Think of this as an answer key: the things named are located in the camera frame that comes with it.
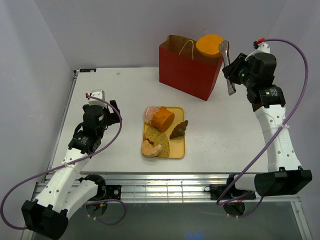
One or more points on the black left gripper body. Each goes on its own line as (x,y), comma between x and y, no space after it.
(109,118)

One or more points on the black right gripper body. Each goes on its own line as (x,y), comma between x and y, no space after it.
(239,72)

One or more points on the stainless steel kitchen tongs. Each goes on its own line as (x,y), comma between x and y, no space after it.
(224,48)

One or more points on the orange bread loaf chunk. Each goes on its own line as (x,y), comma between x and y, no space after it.
(162,119)

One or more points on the orange round bread half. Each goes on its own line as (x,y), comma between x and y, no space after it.
(208,45)

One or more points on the speckled bread slice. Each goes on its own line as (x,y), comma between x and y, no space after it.
(151,134)
(163,140)

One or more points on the brown chocolate croissant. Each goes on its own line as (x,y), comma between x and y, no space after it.
(179,130)

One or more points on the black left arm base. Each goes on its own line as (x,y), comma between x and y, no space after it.
(111,192)

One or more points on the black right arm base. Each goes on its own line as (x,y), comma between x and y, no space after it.
(215,190)

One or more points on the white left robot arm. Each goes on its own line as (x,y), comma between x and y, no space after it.
(49,213)

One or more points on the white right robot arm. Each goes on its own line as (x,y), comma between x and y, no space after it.
(285,174)

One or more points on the pale orange crescent bread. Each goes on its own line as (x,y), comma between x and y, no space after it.
(150,151)

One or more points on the red paper bag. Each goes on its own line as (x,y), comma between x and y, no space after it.
(184,68)

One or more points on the pink sugared donut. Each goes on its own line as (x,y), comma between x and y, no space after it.
(148,113)

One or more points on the yellow plastic tray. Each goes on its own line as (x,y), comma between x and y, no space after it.
(177,145)

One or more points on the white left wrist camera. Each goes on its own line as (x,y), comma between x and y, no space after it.
(96,97)

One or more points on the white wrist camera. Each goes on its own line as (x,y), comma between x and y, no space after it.
(261,46)
(96,97)

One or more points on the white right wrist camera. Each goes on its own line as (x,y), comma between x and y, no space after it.
(261,46)

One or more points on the aluminium table frame rail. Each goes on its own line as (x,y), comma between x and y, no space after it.
(164,188)

